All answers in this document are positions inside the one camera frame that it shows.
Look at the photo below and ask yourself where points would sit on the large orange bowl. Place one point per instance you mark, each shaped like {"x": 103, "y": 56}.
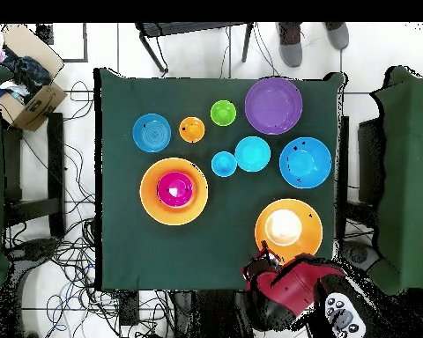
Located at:
{"x": 174, "y": 216}
{"x": 303, "y": 218}

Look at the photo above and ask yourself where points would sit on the small magenta bowl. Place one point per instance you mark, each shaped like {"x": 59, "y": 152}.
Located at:
{"x": 169, "y": 197}

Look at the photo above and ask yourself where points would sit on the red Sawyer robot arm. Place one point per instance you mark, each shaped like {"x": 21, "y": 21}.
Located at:
{"x": 296, "y": 285}

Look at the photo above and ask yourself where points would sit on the blue cup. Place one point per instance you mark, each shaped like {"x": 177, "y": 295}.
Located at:
{"x": 224, "y": 163}

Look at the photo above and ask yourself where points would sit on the large blue bowl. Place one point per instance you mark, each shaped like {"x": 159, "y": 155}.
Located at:
{"x": 305, "y": 162}

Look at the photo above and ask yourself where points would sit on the small cyan bowl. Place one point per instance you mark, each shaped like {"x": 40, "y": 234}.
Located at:
{"x": 252, "y": 154}

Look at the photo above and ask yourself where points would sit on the black equipment case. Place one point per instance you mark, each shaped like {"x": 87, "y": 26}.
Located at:
{"x": 370, "y": 158}

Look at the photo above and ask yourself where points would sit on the orange cup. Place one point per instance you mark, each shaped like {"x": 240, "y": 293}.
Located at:
{"x": 191, "y": 129}

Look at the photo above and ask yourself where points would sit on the green cup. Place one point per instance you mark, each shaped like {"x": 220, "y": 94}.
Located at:
{"x": 223, "y": 112}

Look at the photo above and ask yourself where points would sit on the large purple bowl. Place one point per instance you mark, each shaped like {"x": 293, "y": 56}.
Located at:
{"x": 273, "y": 105}

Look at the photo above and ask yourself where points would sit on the blue ribbed-bottom bowl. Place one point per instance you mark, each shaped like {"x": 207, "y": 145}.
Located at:
{"x": 151, "y": 132}

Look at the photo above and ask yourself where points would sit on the person's right foot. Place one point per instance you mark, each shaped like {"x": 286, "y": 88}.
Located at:
{"x": 290, "y": 52}

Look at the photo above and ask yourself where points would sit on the person's foot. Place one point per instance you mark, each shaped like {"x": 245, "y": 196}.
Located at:
{"x": 337, "y": 37}
{"x": 290, "y": 52}

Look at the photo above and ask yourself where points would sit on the dark green tablecloth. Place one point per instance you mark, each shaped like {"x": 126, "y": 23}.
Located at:
{"x": 120, "y": 105}

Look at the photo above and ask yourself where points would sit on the person's left foot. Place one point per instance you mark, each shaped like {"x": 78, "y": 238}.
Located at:
{"x": 337, "y": 37}

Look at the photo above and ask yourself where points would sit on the cardboard box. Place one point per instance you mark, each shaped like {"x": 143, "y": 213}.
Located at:
{"x": 38, "y": 105}

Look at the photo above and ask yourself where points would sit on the dark blue cloth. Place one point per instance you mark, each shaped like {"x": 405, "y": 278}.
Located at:
{"x": 28, "y": 74}

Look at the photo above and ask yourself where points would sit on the black pedestal foot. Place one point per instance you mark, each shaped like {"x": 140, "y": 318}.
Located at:
{"x": 359, "y": 253}
{"x": 35, "y": 250}

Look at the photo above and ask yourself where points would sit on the black bench frame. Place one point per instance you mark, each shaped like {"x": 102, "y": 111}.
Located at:
{"x": 55, "y": 158}

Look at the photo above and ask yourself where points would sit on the black metal chair frame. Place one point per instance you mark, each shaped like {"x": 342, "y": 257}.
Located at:
{"x": 183, "y": 28}

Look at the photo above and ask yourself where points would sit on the black square floor frame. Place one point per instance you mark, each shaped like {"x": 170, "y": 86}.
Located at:
{"x": 45, "y": 33}

